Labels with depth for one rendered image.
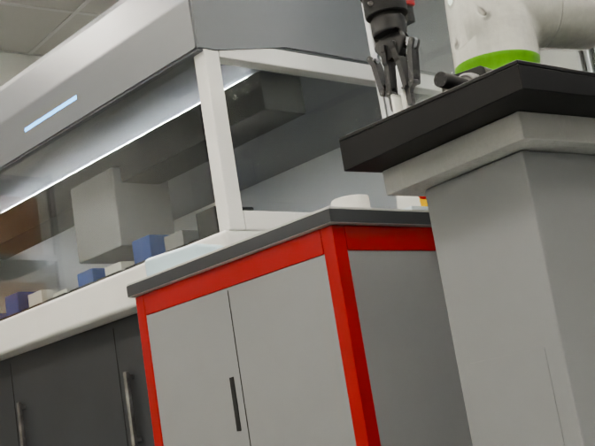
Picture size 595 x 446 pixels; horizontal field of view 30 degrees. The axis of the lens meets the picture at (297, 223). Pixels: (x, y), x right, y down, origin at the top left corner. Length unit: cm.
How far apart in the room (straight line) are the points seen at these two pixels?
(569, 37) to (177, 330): 96
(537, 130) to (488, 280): 23
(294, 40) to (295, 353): 125
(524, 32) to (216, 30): 127
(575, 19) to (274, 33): 133
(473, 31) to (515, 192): 27
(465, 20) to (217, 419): 90
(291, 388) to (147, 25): 129
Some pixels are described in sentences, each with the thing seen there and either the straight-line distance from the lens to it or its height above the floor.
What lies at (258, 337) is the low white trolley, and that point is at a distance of 203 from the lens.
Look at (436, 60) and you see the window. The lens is 255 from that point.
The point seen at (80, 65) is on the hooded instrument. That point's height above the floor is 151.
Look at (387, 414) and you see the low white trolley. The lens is 189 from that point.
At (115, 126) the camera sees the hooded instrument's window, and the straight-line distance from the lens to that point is 306.
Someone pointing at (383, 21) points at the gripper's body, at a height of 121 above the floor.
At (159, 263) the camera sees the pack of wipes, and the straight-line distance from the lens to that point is 229.
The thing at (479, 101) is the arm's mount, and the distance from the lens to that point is 147.
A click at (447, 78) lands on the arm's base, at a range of 156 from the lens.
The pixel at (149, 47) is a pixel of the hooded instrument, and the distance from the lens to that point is 293.
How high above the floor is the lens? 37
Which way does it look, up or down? 11 degrees up
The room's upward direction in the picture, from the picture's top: 9 degrees counter-clockwise
